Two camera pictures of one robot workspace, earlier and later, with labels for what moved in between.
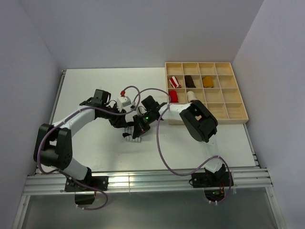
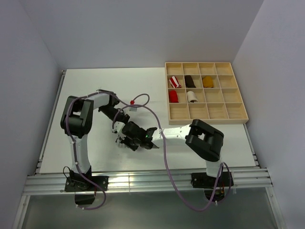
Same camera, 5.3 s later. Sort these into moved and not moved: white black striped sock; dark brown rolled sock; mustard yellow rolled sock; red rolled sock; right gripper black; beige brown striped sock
Moved: right gripper black; white black striped sock
Not moved: beige brown striped sock; dark brown rolled sock; red rolled sock; mustard yellow rolled sock
